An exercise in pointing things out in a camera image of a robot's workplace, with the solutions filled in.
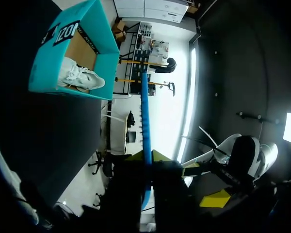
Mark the teal shoebox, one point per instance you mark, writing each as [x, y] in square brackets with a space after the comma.
[46, 60]

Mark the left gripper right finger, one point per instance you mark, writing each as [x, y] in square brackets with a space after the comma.
[169, 189]

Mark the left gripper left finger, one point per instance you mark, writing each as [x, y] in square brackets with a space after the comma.
[126, 184]

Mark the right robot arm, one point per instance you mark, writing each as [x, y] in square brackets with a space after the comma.
[247, 153]

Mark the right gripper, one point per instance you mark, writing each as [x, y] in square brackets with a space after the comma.
[230, 179]

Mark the white shoe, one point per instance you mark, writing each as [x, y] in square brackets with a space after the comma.
[83, 78]

